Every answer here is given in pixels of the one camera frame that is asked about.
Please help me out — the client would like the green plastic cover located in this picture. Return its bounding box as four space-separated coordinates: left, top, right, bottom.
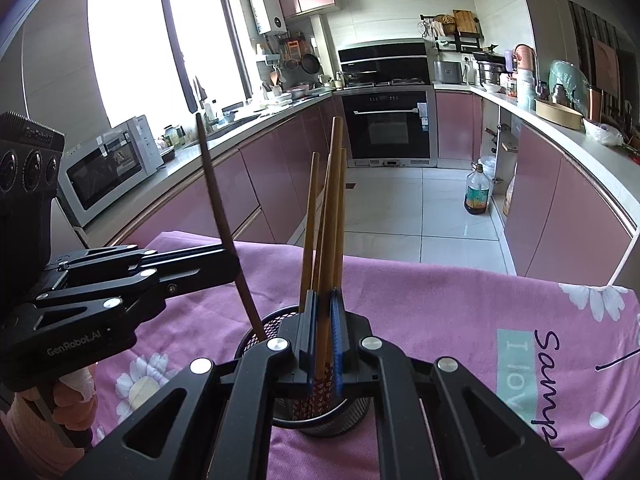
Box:
548 59 591 106

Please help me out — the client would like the plastic oil bottle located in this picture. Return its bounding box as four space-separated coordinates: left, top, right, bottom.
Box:
463 162 491 217

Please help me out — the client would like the pink floral blanket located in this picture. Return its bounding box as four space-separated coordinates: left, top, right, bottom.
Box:
75 230 640 480

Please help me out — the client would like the white microwave oven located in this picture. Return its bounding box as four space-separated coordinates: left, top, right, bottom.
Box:
57 114 165 227

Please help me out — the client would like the person's left hand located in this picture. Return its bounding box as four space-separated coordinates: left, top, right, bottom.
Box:
7 364 98 463

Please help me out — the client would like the dark brown chopstick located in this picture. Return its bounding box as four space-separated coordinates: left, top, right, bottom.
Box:
195 112 268 343

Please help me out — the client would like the black range hood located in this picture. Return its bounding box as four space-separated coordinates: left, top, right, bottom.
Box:
337 41 431 87

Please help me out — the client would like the silver toaster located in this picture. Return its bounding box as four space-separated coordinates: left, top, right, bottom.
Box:
433 60 463 85

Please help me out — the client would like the round beige basin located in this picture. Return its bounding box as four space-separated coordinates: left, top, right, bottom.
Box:
535 97 585 130

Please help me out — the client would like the bundle of wooden chopsticks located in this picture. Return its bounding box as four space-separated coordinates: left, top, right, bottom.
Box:
299 149 348 311

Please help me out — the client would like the steel steamer pot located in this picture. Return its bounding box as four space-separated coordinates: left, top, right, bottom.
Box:
477 59 506 87

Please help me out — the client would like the pink kettle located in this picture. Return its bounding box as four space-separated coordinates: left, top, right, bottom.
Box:
512 43 538 73

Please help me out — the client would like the black mesh utensil holder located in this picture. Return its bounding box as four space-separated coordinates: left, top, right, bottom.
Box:
235 305 373 437

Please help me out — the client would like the white water heater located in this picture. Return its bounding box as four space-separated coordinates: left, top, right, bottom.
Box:
248 0 287 36

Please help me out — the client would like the black wall spice rack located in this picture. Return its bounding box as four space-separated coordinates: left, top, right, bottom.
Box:
420 12 488 53

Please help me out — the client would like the light bamboo chopstick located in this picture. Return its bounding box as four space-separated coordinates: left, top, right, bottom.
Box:
312 116 346 411

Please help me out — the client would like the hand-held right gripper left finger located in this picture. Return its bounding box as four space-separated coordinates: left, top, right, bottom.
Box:
92 290 321 480

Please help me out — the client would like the pink kitchen base cabinet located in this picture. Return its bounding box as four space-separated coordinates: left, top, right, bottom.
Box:
85 95 346 261
435 87 640 286

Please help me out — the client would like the white plastic bag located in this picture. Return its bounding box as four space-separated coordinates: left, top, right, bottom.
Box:
582 119 625 147

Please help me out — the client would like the black built-in oven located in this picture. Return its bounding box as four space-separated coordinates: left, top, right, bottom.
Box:
334 85 438 168

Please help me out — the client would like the kitchen window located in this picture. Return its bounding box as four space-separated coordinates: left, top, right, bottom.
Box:
87 0 251 133

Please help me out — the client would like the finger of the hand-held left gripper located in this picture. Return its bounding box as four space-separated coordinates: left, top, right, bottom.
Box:
55 244 236 278
32 255 242 313

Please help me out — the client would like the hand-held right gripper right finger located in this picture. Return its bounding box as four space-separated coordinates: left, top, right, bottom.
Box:
330 287 588 480

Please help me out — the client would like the kitchen sink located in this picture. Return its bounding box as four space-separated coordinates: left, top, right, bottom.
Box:
202 114 261 137

